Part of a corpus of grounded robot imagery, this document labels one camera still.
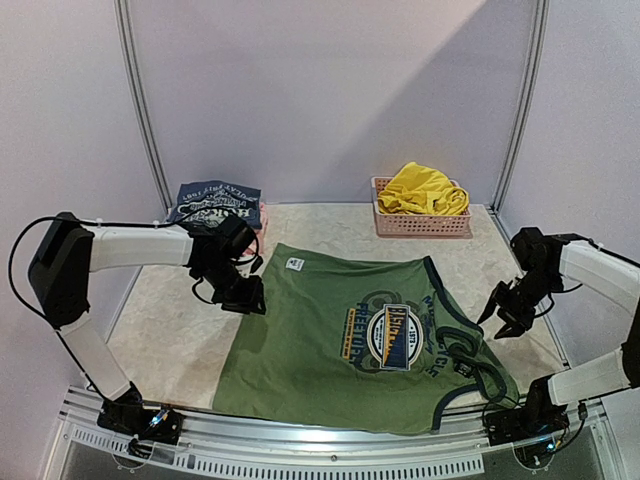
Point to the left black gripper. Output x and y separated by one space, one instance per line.
248 302

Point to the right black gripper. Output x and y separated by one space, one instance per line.
511 307

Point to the green tank top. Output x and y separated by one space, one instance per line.
366 345

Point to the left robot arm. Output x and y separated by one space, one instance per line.
72 249

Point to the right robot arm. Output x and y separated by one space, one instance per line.
547 260

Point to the folded pink garment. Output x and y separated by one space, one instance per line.
257 247

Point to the folded navy graphic shirt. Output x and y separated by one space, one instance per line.
209 202

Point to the pink plastic basket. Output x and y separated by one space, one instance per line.
417 226

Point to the yellow garment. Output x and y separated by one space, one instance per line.
422 190

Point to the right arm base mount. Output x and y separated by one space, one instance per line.
536 428

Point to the aluminium front rail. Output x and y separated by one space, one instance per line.
223 447

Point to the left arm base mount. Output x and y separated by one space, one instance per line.
146 426

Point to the right aluminium frame post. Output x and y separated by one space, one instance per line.
525 99

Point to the aluminium frame post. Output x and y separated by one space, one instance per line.
525 99
134 77

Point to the left aluminium frame post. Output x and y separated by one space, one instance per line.
134 77

